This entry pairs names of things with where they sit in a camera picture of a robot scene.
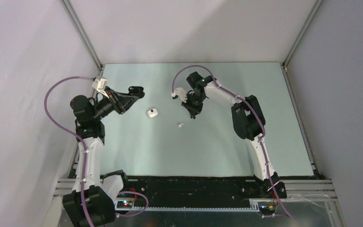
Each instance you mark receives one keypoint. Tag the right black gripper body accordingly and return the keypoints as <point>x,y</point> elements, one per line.
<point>195,100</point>

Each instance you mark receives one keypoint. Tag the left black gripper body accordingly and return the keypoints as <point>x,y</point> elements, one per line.
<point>114,101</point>

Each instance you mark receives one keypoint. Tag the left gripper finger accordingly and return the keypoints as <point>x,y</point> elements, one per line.
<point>123,92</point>
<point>130,100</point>

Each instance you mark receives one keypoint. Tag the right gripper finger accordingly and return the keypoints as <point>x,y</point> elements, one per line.
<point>190,110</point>
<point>195,110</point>

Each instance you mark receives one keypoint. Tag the black earbud charging case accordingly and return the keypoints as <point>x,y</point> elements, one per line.
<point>137,91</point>

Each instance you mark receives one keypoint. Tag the white earbud charging case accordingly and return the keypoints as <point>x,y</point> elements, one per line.
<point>152,112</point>

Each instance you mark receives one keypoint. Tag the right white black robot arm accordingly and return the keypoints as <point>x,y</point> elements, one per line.
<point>247,117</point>

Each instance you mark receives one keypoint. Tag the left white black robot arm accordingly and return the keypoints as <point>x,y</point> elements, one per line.
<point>91,201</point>

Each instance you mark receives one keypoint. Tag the left controller circuit board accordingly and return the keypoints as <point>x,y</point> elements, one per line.
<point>124,205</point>

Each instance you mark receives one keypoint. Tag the controller circuit board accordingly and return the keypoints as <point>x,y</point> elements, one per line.
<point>124,205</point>
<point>267,211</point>

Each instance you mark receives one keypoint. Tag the right controller circuit board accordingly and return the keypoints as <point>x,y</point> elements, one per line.
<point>267,211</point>

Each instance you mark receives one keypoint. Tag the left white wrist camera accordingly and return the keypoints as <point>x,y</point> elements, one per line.
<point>99,84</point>

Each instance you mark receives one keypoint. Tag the grey slotted cable duct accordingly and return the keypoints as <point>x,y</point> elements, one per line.
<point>253,208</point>

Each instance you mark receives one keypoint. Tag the aluminium frame rail front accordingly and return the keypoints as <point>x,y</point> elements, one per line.
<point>318,190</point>

